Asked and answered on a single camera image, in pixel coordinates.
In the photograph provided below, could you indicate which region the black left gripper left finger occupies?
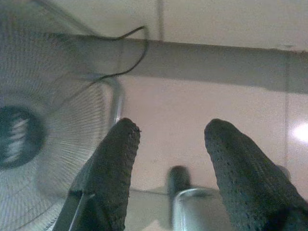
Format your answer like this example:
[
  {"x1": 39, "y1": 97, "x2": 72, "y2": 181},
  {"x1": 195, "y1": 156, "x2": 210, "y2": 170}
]
[{"x1": 68, "y1": 117, "x2": 141, "y2": 231}]

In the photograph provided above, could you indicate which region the silver metal tube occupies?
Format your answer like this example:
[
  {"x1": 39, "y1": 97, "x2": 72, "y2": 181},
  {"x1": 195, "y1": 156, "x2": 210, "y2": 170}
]
[{"x1": 172, "y1": 188, "x2": 231, "y2": 231}]

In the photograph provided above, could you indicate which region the grey skirting board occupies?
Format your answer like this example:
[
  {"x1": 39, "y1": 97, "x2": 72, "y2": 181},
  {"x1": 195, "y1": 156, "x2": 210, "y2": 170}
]
[{"x1": 69, "y1": 33, "x2": 308, "y2": 93}]

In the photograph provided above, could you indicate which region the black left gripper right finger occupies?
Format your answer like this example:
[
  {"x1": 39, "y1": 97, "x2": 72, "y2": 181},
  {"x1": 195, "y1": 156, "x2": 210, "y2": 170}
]
[{"x1": 204, "y1": 118, "x2": 308, "y2": 231}]

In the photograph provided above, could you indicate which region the grey wire-guard fan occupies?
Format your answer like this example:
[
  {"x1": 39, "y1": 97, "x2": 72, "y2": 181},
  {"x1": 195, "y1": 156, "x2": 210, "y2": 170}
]
[{"x1": 0, "y1": 0, "x2": 126, "y2": 231}]

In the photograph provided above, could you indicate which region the thin black floor cable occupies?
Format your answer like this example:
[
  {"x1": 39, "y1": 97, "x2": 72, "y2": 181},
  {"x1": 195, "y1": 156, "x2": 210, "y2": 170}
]
[{"x1": 92, "y1": 25, "x2": 150, "y2": 82}]

